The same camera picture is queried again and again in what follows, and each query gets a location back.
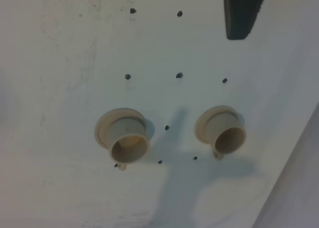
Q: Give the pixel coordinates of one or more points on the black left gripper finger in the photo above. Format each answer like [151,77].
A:
[240,16]

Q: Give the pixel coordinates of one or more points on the beige near cup saucer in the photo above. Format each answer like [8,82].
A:
[204,118]

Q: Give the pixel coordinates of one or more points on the beige cup saucer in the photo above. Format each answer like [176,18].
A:
[204,118]
[104,124]

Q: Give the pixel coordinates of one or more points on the beige near teacup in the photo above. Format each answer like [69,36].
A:
[225,134]

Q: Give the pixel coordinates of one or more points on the beige teacup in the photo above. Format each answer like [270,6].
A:
[225,134]
[127,141]

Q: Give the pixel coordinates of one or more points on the beige far teacup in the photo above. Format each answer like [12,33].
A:
[127,141]

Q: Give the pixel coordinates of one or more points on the beige far cup saucer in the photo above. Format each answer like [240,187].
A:
[104,124]

